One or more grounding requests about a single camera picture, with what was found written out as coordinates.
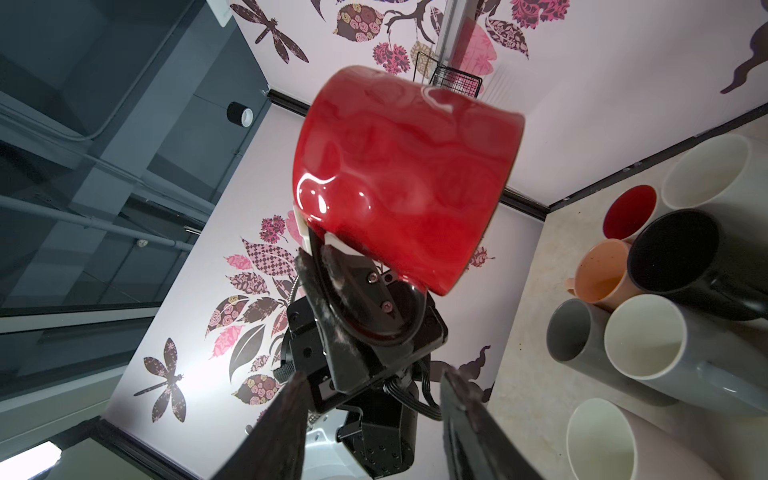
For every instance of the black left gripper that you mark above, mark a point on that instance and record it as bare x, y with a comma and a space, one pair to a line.
364, 345

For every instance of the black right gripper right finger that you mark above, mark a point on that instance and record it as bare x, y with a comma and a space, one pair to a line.
474, 444

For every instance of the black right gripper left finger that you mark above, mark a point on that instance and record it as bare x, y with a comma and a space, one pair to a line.
276, 446

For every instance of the pale pink mug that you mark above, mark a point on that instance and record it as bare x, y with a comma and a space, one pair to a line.
605, 441

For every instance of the dark grey mug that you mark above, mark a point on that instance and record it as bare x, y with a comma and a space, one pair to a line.
575, 338

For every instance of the peach and cream mug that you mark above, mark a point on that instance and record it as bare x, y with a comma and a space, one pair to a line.
602, 277

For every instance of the black and white mug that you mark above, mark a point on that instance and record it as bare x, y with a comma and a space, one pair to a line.
689, 257

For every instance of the white mug red inside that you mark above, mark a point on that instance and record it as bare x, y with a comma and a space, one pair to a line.
633, 211

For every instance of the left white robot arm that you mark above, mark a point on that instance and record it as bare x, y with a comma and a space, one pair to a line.
323, 460

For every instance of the black wire basket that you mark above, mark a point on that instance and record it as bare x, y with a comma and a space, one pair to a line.
429, 71

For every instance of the aluminium rail left wall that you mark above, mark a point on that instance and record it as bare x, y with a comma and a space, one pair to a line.
456, 31

